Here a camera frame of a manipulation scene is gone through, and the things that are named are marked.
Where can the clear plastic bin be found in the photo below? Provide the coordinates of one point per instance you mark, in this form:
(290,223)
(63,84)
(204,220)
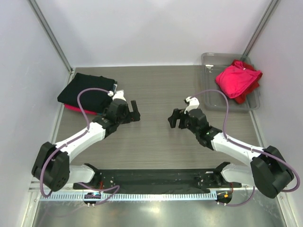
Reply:
(212,65)

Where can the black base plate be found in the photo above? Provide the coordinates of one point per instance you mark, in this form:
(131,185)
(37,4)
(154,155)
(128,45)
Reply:
(160,181)

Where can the black t shirt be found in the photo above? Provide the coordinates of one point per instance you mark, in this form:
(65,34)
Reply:
(93,100)

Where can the aluminium rail front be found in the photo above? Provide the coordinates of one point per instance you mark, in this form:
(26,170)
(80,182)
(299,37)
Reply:
(34,186)

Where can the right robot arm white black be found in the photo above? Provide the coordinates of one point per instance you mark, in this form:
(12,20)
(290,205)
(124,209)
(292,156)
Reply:
(263,168)

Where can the right aluminium frame post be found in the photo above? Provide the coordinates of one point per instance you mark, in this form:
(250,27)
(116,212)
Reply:
(273,4)

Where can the pink t shirt in bin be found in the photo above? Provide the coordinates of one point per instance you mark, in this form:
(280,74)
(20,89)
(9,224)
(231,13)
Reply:
(224,81)

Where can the left aluminium frame post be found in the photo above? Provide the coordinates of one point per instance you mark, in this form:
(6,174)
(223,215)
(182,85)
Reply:
(42,20)

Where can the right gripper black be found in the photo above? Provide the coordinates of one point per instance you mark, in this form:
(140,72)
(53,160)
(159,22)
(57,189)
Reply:
(178,115)

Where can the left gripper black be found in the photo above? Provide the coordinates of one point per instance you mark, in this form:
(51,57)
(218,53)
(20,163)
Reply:
(133,116)

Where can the red t shirt in bin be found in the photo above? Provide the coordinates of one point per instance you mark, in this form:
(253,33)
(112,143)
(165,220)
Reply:
(245,79)

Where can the slotted cable duct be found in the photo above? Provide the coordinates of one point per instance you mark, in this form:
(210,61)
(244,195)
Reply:
(93,196)

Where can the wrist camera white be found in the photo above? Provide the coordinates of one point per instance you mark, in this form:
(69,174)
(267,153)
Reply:
(117,96)
(192,103)

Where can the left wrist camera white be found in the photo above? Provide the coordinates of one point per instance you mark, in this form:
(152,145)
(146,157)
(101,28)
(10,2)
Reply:
(117,96)

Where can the folded white t shirt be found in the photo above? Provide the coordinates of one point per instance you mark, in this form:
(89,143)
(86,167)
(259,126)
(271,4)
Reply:
(115,87)

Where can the folded pink t shirt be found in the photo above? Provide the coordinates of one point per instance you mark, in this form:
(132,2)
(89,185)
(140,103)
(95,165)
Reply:
(76,109)

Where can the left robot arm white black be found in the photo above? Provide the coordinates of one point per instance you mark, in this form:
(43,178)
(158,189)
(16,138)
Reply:
(53,167)

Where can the aluminium frame post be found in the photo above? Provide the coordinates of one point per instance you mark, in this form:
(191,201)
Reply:
(273,4)
(42,20)

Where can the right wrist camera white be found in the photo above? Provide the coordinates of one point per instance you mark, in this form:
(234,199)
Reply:
(192,103)

